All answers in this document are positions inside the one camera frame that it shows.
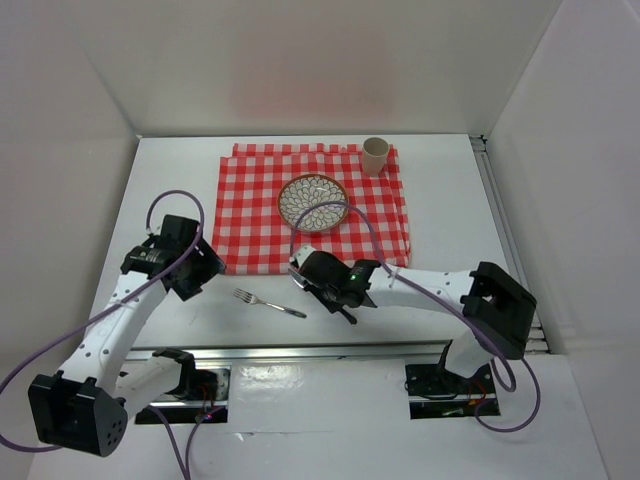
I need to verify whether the silver table knife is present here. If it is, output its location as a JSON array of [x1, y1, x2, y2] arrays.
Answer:
[[288, 267, 309, 291]]

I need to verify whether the silver fork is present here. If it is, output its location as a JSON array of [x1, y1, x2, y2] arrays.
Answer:
[[233, 289, 307, 319]]

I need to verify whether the red white checkered cloth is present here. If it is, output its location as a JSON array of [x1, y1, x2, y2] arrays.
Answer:
[[212, 143, 411, 275]]

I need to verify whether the floral patterned plate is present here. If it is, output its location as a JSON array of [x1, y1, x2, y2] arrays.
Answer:
[[277, 174, 348, 233]]

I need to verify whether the beige cup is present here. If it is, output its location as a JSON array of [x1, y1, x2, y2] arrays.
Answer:
[[360, 137, 390, 177]]

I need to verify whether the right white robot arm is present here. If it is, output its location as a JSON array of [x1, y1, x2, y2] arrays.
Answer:
[[289, 246, 537, 392]]

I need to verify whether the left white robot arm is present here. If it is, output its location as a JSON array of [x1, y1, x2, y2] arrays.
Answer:
[[28, 215, 225, 457]]

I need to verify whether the front aluminium rail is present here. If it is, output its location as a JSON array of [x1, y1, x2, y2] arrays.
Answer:
[[119, 341, 546, 365]]

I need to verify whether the aluminium rail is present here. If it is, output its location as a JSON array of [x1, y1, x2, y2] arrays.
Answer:
[[469, 135, 550, 354], [119, 341, 546, 365]]

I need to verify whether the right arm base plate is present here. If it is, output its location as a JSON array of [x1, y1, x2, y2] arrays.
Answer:
[[404, 364, 501, 420]]

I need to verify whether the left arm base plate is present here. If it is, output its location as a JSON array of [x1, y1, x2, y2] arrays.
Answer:
[[135, 367, 231, 425]]

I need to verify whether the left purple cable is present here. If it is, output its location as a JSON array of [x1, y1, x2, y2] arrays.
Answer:
[[0, 189, 207, 480]]

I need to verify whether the right side aluminium rail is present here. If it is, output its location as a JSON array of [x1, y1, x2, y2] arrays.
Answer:
[[469, 135, 550, 354]]

